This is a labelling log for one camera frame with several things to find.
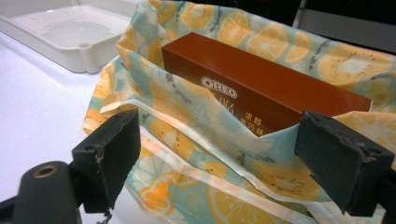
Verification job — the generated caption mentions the grey metal panel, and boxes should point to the grey metal panel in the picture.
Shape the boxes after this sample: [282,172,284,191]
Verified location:
[292,7,396,55]

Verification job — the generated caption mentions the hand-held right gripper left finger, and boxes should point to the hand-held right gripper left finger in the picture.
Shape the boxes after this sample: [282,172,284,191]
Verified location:
[71,108,142,215]

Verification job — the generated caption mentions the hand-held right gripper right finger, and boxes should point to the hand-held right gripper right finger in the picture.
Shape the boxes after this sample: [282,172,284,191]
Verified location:
[293,110,396,217]

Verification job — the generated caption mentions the brown cookie box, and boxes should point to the brown cookie box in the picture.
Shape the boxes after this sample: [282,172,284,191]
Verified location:
[161,31,374,138]

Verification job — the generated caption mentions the white plastic tray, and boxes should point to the white plastic tray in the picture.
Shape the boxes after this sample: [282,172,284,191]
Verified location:
[0,0,141,75]

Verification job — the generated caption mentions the citrus print fabric bag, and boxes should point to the citrus print fabric bag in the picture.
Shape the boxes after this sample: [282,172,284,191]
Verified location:
[82,0,396,224]

